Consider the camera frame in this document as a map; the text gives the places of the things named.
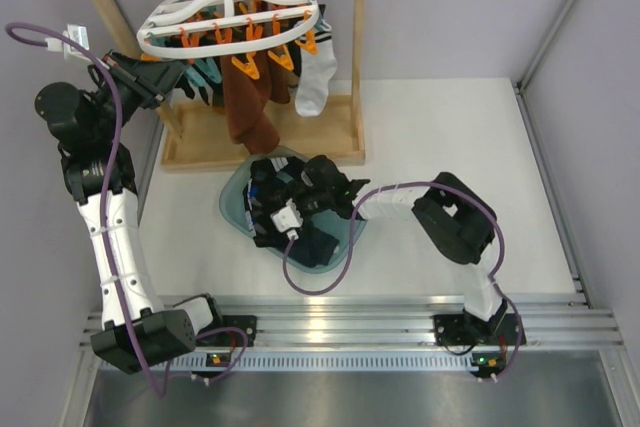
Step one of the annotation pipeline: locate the dark navy sock in basin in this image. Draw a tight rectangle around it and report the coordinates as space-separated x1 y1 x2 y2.
288 219 344 269

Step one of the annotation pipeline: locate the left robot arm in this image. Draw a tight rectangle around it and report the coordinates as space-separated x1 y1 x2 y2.
34 51 226 374

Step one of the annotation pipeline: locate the teal clothes peg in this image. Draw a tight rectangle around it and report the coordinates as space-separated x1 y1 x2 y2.
185 59 222 94

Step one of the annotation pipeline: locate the white hanging sock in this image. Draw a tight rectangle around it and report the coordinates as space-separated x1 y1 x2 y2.
295 18 337 117

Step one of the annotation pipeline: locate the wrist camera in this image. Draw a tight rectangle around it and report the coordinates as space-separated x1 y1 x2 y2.
45 24 90 63
270 199 303 241

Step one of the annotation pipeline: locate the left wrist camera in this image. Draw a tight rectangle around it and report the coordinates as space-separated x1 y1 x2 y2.
45 24 90 63

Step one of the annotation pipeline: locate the wooden drying rack frame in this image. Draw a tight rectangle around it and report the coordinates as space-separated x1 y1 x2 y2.
61 0 368 174

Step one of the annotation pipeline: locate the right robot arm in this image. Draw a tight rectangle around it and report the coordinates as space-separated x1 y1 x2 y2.
263 156 508 347

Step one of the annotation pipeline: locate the orange clothes peg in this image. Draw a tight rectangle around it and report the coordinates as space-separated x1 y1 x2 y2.
231 53 260 80

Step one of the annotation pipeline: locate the black sock with white label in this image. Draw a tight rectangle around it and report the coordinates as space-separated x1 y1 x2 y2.
280 156 320 188

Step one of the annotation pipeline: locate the purple cable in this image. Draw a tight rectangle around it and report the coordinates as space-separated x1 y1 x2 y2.
282 181 526 383
3 22 249 398

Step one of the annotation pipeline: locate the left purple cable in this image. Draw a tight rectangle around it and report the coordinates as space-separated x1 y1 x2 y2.
3 22 249 398

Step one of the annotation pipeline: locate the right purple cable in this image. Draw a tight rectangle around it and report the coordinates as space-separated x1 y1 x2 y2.
282 181 526 383

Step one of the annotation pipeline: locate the black striped sock in basin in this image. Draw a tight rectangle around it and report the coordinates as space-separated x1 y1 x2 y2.
242 157 292 251

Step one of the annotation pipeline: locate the brown hanging sock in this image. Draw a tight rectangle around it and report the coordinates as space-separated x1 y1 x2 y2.
267 57 291 104
221 52 280 155

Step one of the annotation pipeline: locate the white plastic clip hanger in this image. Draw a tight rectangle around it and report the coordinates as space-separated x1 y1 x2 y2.
136 0 321 60

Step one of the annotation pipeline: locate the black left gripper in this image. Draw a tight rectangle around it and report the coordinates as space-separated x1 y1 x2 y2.
90 48 188 141

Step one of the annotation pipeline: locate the aluminium mounting rail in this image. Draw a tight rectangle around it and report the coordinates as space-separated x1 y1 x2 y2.
77 294 625 373

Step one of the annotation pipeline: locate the teal plastic basin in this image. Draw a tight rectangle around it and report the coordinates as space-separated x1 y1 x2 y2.
219 147 370 274

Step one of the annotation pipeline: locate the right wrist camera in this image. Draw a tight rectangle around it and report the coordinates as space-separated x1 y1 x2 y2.
270 199 303 241

